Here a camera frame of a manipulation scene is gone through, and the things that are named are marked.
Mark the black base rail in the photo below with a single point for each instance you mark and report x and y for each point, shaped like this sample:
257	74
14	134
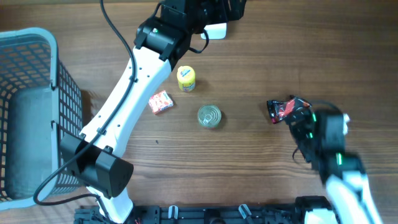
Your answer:
307	209

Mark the grey plastic basket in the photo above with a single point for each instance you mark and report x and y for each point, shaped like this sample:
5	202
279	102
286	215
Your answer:
40	103

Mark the red white small carton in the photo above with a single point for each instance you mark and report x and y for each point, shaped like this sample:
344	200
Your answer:
160	101

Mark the white barcode scanner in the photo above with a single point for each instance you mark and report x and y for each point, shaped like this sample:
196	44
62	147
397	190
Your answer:
216	31

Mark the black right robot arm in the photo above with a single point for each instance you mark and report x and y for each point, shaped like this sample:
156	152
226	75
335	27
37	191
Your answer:
320	137

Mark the yellow small bottle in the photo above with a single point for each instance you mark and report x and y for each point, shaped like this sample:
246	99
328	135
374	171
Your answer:
186	78

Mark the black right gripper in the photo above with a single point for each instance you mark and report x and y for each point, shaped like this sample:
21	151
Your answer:
299	130

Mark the round tin can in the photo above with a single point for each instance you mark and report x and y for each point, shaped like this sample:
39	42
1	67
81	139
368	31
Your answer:
209	116

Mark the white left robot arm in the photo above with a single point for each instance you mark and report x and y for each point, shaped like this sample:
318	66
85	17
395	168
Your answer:
95	156

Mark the black red snack packet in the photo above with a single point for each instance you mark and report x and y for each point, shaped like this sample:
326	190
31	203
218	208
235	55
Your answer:
279	110

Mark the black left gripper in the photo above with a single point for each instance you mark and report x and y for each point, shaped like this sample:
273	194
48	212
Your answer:
225	14

